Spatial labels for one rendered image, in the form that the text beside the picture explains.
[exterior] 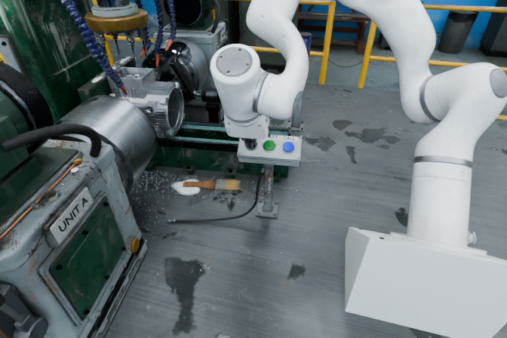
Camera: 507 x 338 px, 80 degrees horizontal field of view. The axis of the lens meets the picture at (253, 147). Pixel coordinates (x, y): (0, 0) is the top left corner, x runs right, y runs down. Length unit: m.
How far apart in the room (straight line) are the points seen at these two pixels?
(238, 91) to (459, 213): 0.54
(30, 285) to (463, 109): 0.88
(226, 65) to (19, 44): 0.70
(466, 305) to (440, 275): 0.10
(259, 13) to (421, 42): 0.39
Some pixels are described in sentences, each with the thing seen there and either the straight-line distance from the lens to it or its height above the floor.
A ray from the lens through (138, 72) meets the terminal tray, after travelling 1.18.
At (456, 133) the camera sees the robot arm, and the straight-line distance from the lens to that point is 0.81.
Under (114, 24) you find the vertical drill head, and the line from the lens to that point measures 1.01.
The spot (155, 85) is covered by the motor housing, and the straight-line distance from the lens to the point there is 1.11.
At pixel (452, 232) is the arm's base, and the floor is 1.01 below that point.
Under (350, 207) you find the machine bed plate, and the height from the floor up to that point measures 0.80.
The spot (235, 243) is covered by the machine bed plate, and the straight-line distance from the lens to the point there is 0.91.
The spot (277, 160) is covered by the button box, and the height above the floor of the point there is 1.04.
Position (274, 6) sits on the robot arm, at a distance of 0.61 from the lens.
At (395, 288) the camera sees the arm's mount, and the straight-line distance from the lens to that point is 0.74.
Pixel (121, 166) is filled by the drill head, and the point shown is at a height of 1.06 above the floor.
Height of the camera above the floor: 1.52
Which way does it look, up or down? 35 degrees down
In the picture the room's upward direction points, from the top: straight up
